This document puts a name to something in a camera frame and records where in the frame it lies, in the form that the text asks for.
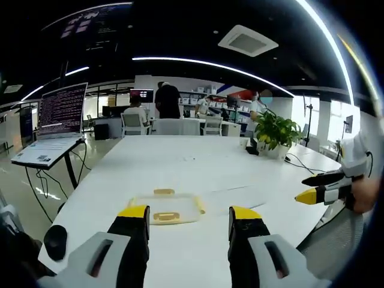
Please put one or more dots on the green potted plant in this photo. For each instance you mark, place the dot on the green potted plant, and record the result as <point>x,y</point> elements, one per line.
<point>277,132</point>

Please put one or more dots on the black-legged laptop stand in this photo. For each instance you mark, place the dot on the black-legged laptop stand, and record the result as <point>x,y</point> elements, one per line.
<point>70,171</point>

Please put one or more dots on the white office chair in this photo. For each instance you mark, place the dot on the white office chair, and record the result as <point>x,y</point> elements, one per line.
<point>212,125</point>
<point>168,126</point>
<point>132,123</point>

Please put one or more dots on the black tripod stand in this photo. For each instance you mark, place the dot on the black tripod stand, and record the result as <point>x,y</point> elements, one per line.
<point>309,120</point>

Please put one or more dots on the red-lit monitor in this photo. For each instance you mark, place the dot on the red-lit monitor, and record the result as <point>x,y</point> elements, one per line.
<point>141,95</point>

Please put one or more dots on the person's right hand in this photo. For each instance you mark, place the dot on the person's right hand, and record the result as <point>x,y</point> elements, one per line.
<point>364,195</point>

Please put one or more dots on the white storage shelf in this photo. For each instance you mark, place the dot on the white storage shelf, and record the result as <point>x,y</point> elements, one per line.
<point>207,97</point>

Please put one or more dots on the clear tray with yellow clips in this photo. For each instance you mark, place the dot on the clear tray with yellow clips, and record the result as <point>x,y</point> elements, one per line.
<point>171,205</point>

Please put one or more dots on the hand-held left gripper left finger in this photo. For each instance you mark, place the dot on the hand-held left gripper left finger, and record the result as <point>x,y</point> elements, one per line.
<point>99,264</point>

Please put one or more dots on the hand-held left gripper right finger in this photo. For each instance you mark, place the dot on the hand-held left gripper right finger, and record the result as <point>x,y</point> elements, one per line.
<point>270,264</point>

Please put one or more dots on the open white laptop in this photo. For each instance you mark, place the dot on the open white laptop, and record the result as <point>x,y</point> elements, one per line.
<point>60,120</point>

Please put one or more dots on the white ceiling air vent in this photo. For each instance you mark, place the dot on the white ceiling air vent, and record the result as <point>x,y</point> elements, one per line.
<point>248,40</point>

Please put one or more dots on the white paper cup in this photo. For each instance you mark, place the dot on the white paper cup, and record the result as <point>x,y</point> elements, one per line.
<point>243,142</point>

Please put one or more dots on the black round object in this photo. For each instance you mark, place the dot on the black round object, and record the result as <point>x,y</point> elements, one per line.
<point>55,243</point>

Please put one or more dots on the grey mesh office chair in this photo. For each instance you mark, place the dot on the grey mesh office chair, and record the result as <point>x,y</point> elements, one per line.
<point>336,237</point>

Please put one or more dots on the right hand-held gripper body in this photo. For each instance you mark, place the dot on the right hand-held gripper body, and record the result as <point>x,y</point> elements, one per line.
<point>355,156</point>

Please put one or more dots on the small black box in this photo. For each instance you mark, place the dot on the small black box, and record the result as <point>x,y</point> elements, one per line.
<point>252,149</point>

